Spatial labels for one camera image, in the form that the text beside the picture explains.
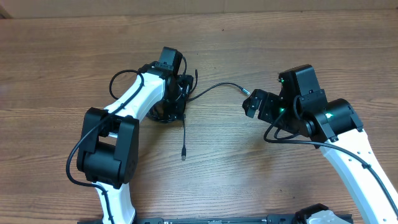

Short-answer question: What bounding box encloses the black usb cable bundle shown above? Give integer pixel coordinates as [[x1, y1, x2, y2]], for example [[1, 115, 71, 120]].
[[146, 68, 251, 161]]

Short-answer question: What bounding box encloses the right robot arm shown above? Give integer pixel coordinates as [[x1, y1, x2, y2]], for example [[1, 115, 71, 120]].
[[243, 64, 397, 223]]

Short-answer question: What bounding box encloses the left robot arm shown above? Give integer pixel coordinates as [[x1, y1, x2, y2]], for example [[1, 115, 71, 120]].
[[71, 47, 194, 223]]

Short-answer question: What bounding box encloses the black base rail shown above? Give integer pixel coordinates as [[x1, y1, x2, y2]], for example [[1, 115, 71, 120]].
[[77, 203, 354, 224]]

